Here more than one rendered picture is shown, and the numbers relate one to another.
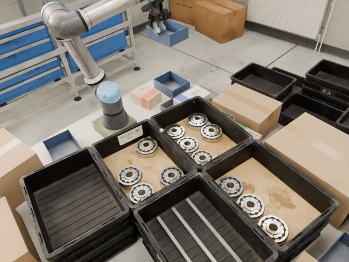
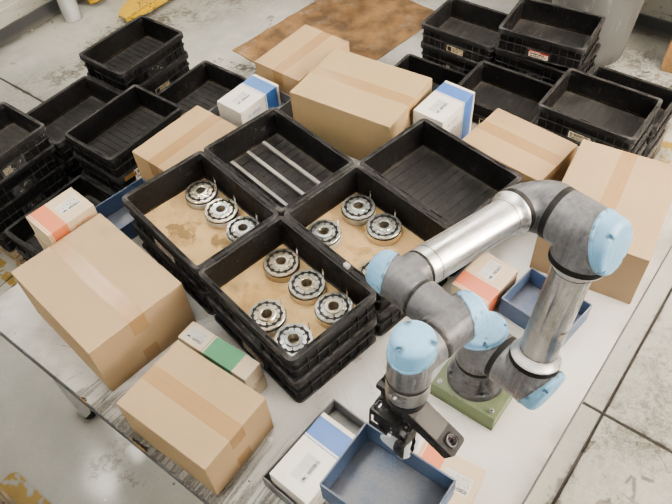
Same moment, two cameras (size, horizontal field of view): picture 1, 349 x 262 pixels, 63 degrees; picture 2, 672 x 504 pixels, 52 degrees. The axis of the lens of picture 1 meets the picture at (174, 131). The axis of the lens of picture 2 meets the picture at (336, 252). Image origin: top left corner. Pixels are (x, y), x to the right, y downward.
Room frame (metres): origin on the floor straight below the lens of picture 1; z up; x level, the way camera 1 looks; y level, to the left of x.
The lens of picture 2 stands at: (2.06, -0.13, 2.35)
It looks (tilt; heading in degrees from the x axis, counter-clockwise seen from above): 50 degrees down; 172
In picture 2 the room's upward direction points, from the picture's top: 5 degrees counter-clockwise
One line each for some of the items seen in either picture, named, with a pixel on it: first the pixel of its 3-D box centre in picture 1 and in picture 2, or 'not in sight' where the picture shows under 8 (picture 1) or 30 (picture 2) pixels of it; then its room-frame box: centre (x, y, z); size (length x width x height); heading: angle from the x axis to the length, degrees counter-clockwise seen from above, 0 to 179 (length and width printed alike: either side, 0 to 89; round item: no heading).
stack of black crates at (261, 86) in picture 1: (258, 101); not in sight; (1.81, -0.70, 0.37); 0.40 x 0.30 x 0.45; 41
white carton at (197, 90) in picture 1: (192, 101); (317, 463); (1.38, -0.12, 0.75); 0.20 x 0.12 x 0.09; 129
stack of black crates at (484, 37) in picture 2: not in sight; (468, 51); (-0.76, 1.03, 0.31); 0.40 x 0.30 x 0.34; 41
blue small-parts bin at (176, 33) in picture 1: (167, 31); (387, 489); (1.60, 0.00, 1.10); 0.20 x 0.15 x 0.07; 42
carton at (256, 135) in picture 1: (237, 131); (220, 355); (1.04, -0.32, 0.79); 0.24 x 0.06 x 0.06; 43
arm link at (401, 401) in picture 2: not in sight; (406, 385); (1.53, 0.05, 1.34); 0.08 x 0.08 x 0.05
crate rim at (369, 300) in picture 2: (199, 129); (286, 285); (0.95, -0.11, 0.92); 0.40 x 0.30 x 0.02; 31
